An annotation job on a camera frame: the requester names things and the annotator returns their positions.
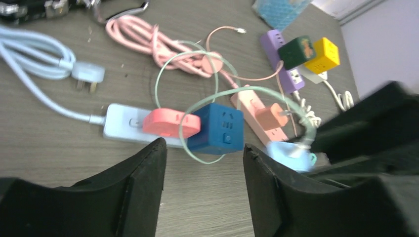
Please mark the yellow cube socket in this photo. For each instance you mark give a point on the yellow cube socket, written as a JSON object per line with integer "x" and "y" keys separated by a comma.
{"x": 327, "y": 56}

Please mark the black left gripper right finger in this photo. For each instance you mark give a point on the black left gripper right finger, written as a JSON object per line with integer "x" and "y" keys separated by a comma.
{"x": 285, "y": 203}

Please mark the dark blue cube socket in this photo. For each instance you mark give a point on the dark blue cube socket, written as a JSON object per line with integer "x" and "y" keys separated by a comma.
{"x": 222, "y": 130}

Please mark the blue wrapped metronome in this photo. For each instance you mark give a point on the blue wrapped metronome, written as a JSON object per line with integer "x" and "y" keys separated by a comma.
{"x": 279, "y": 14}

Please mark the light blue power strip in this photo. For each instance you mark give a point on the light blue power strip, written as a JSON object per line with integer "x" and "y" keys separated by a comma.
{"x": 124, "y": 123}

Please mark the pink cube socket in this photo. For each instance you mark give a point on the pink cube socket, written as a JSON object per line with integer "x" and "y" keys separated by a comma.
{"x": 165, "y": 122}

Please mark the black chip case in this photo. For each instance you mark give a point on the black chip case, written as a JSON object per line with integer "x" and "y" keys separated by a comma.
{"x": 22, "y": 11}

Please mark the light blue charger plug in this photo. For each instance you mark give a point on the light blue charger plug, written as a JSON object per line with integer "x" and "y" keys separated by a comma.
{"x": 295, "y": 156}

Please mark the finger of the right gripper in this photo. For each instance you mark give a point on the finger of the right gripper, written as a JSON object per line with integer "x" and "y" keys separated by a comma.
{"x": 402, "y": 160}
{"x": 385, "y": 119}

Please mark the orange pink charger plug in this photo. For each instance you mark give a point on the orange pink charger plug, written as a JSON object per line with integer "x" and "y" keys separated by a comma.
{"x": 271, "y": 117}

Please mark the dark green cube socket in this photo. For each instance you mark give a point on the dark green cube socket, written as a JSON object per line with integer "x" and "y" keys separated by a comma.
{"x": 296, "y": 52}

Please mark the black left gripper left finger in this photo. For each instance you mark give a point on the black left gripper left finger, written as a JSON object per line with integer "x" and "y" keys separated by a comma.
{"x": 121, "y": 201}

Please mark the pink power strip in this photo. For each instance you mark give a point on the pink power strip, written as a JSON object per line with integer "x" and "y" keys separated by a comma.
{"x": 249, "y": 103}

